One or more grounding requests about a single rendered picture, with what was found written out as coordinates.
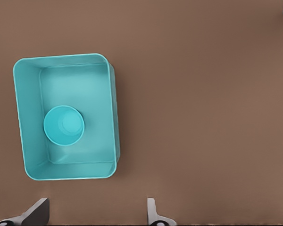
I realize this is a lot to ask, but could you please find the teal cup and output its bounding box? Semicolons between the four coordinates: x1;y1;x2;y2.
43;105;85;146

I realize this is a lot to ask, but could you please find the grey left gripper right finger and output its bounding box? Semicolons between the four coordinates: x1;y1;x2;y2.
147;198;177;226

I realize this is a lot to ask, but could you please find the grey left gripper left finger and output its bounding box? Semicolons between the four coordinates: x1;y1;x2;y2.
0;198;50;226

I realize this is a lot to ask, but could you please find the teal rectangular box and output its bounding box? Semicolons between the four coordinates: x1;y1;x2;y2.
12;53;121;181

